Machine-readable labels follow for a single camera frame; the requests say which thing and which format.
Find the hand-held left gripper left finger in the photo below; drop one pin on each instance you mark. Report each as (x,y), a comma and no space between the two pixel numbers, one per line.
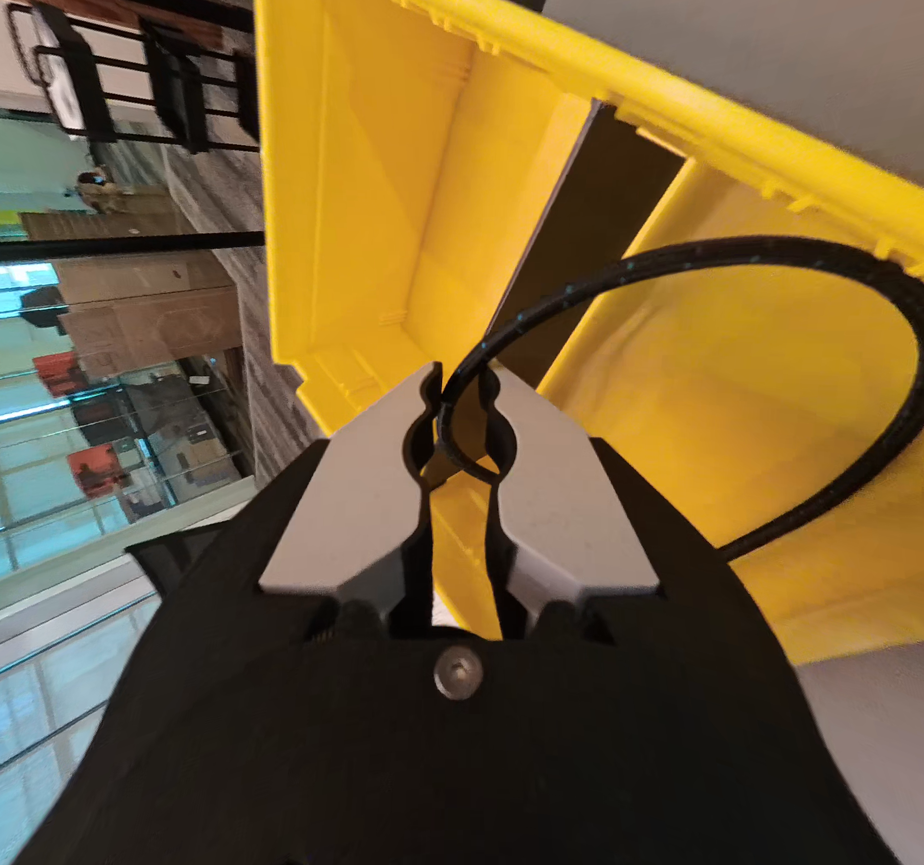
(346,518)

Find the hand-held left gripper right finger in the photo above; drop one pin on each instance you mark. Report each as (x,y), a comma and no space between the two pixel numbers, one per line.
(577,518)

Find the yellow plastic bin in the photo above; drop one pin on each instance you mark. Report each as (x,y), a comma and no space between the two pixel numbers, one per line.
(375,194)

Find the orange black machine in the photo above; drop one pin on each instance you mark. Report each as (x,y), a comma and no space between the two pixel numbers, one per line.
(94,468)
(61,374)

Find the cardboard box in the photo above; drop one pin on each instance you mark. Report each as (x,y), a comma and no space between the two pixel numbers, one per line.
(144,331)

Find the black pole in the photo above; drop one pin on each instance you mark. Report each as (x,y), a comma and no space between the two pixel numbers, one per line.
(144,244)

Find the black metal rack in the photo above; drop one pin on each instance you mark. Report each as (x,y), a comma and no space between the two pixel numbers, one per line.
(173,85)

